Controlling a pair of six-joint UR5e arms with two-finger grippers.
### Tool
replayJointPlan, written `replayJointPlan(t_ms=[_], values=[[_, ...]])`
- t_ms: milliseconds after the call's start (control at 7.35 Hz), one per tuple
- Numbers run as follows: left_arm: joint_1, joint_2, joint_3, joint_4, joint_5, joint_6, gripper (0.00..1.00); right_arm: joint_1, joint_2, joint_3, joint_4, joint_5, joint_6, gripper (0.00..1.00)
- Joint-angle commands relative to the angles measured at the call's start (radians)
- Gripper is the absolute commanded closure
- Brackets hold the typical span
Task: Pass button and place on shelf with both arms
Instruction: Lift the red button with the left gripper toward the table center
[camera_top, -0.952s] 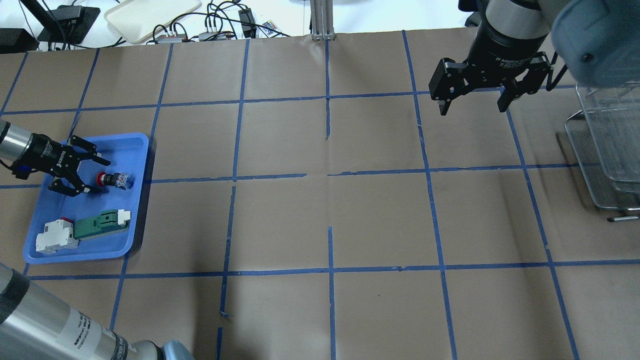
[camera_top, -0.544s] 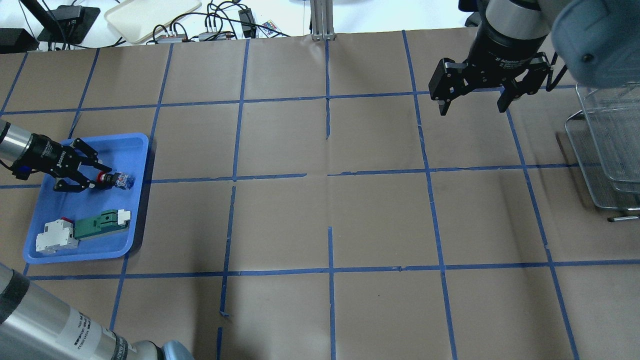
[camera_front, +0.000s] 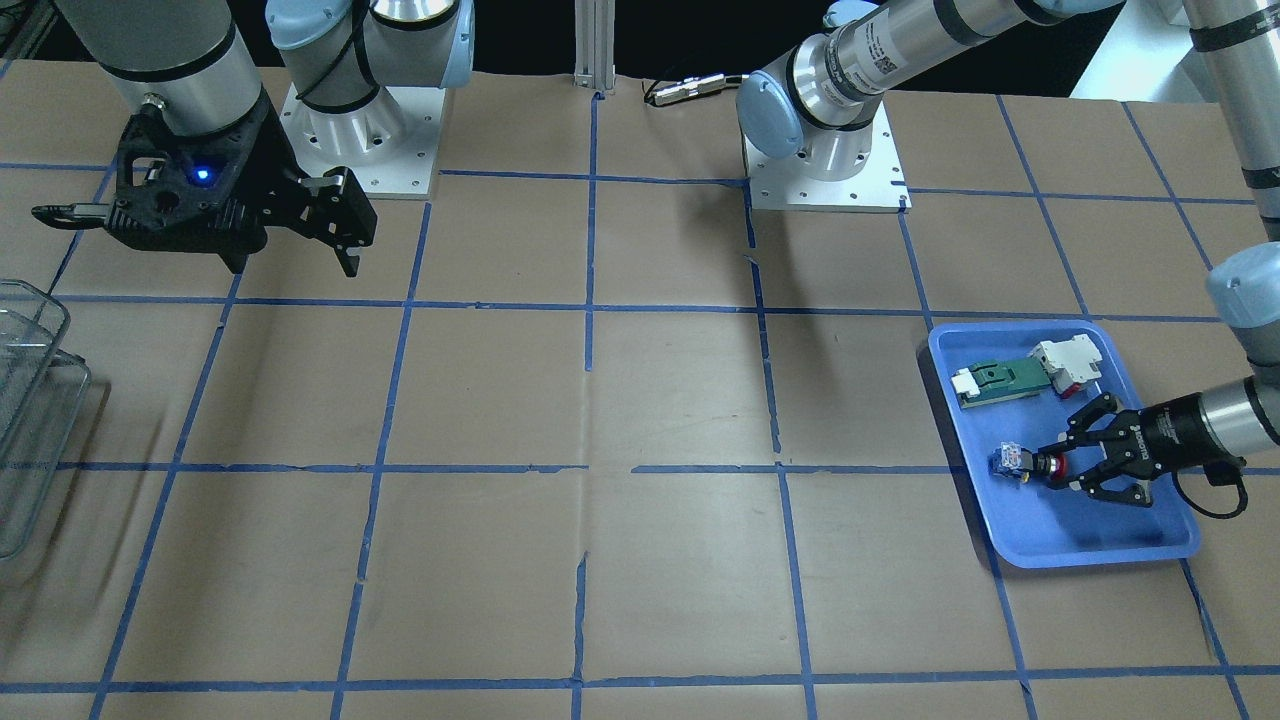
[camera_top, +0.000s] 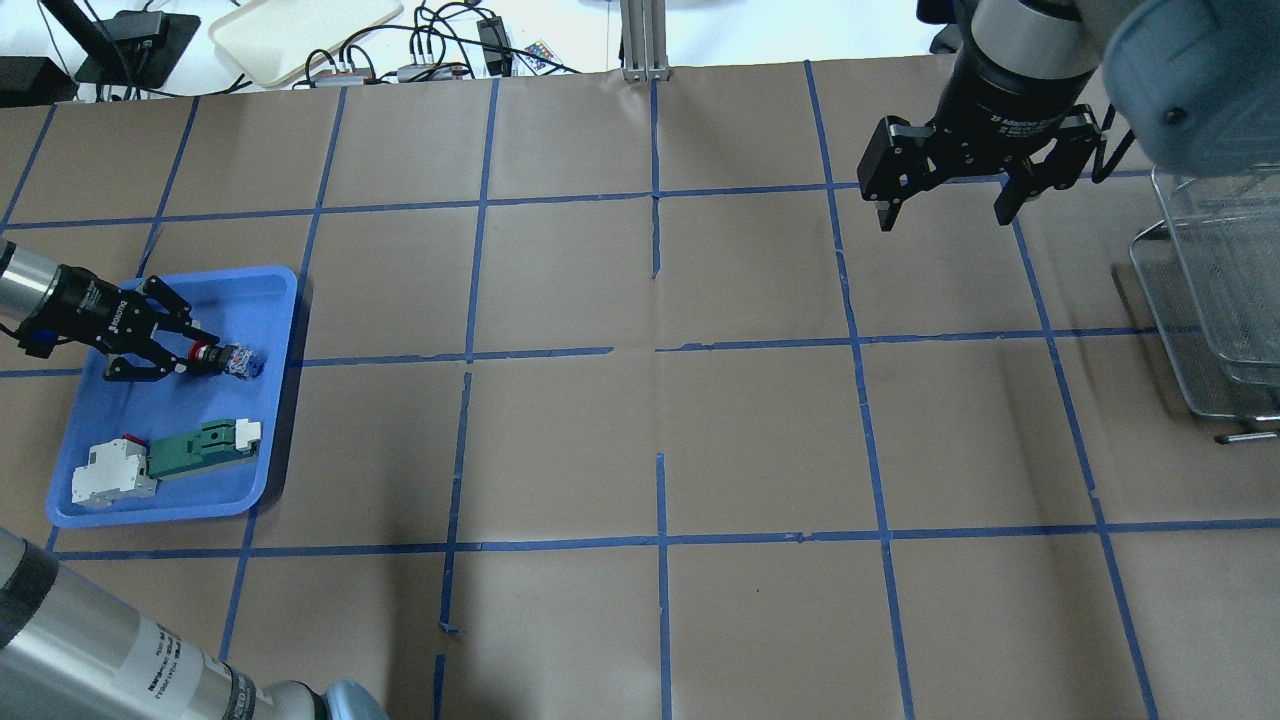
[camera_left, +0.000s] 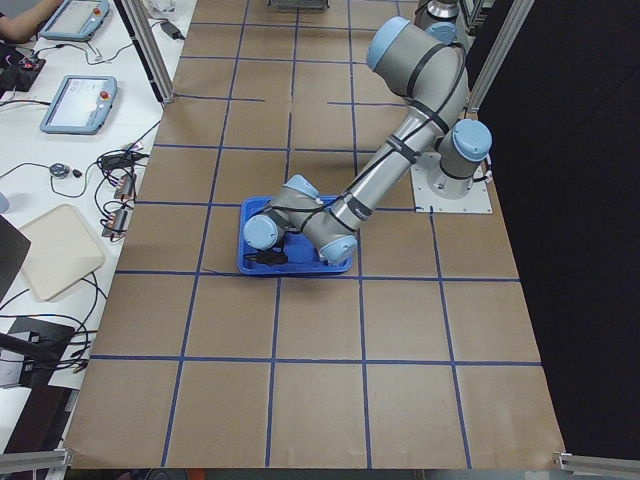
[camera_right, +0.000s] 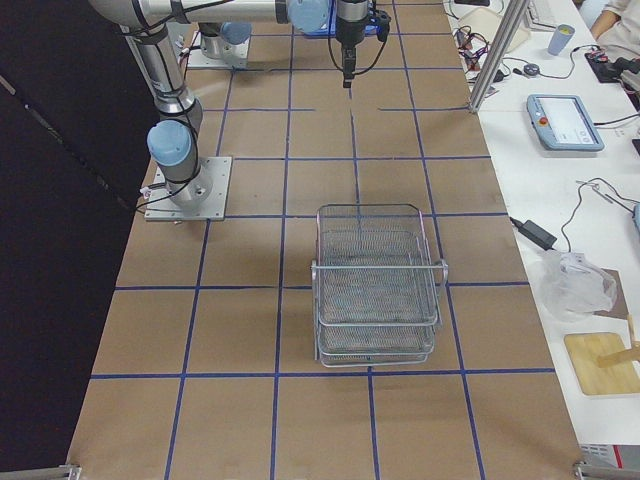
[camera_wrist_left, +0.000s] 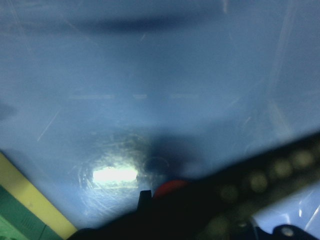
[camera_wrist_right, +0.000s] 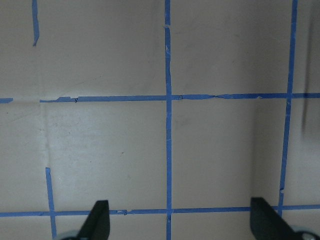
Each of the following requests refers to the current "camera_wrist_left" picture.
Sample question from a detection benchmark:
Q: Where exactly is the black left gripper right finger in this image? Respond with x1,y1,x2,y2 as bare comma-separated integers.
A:
191,133,320,240

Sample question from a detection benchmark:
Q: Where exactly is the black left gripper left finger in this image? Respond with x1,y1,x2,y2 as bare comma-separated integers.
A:
72,192,199,240

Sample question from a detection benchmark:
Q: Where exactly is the red emergency push button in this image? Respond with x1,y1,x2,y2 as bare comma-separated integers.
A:
152,179,190,199

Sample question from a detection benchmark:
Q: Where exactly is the blue plastic tray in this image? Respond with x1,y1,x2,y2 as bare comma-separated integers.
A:
0,0,320,229

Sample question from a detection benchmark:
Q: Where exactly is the green terminal block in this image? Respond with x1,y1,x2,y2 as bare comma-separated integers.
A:
0,153,78,240

